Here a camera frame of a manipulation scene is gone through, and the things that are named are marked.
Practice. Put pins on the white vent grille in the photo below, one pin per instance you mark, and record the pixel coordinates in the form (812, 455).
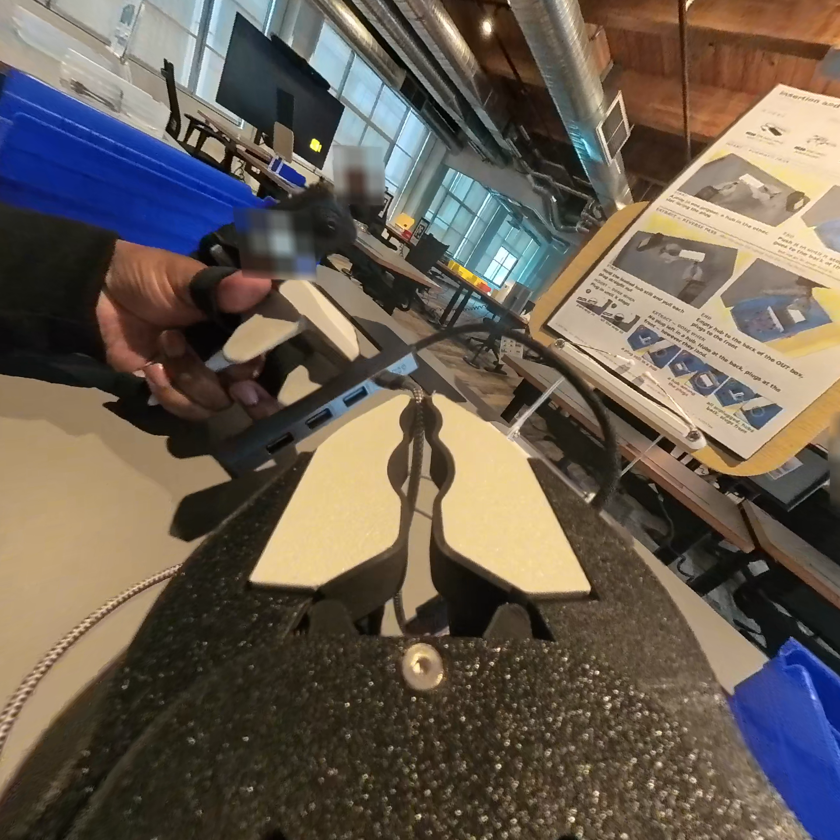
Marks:
(613, 128)

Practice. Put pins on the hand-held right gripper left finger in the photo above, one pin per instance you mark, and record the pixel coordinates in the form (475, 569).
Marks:
(328, 512)

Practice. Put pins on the black office chair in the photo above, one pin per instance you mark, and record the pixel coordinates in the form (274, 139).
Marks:
(172, 98)

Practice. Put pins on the person's left hand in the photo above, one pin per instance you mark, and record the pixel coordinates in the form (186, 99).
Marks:
(151, 315)

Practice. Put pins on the yellow plastic bin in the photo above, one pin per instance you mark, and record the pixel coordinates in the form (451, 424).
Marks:
(469, 279)

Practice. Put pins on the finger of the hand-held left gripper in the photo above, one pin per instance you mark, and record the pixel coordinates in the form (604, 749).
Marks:
(331, 318)
(262, 341)

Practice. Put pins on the large black monitor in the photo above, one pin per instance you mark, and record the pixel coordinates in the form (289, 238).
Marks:
(262, 85)

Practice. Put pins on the clear plastic container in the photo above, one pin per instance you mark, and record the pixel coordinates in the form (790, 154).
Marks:
(92, 82)

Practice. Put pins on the small blue plastic bin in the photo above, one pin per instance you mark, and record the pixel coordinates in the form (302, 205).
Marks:
(285, 172)

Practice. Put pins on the dark grey usb hub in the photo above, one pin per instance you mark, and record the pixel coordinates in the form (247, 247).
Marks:
(295, 436)

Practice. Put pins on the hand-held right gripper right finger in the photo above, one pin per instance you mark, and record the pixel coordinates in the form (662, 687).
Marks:
(505, 525)

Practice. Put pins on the silver air duct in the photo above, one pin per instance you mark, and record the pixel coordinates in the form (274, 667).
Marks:
(564, 79)

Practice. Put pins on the printed instruction sheet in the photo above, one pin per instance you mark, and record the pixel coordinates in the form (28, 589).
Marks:
(722, 262)

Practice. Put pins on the office desk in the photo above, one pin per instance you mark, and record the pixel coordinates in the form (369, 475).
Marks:
(394, 262)

